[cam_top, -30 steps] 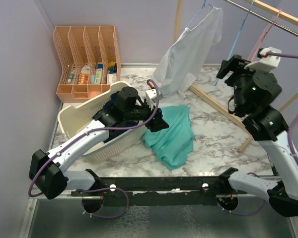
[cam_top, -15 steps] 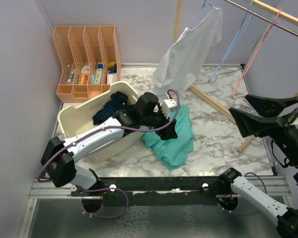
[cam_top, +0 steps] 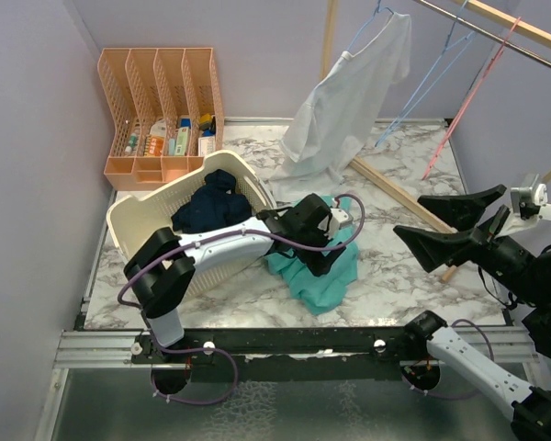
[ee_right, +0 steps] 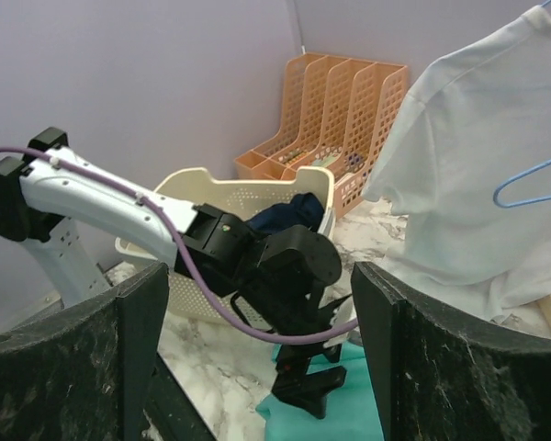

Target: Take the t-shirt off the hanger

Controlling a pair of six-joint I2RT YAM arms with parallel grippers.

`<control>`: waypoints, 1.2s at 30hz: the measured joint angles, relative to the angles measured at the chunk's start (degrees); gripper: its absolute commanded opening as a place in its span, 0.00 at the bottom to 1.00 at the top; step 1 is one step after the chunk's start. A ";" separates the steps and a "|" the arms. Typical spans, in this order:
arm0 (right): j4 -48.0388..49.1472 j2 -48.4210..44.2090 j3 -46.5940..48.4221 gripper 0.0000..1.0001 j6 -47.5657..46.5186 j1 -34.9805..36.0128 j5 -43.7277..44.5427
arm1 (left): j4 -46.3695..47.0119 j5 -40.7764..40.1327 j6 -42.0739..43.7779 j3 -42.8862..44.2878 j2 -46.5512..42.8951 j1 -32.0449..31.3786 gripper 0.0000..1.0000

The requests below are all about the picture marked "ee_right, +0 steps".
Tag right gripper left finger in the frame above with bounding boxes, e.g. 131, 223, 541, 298
0, 264, 169, 440

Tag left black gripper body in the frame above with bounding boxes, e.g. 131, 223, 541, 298
270, 293, 354, 401

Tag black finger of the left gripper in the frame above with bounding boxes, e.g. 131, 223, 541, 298
275, 362, 347, 419

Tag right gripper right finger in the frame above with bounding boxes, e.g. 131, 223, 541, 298
351, 262, 551, 440

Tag teal green t shirt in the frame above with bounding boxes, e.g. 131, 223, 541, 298
256, 343, 384, 441

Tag navy blue t shirt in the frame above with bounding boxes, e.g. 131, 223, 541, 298
246, 193, 325, 234

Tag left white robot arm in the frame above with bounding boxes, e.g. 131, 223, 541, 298
0, 128, 355, 419

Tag white t shirt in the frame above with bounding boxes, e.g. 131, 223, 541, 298
363, 6, 551, 322

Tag cream laundry basket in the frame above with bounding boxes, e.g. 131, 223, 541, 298
114, 165, 336, 334

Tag items in organizer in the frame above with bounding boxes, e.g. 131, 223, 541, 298
270, 145, 365, 175

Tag orange file organizer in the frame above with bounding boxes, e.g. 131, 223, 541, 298
234, 52, 410, 218

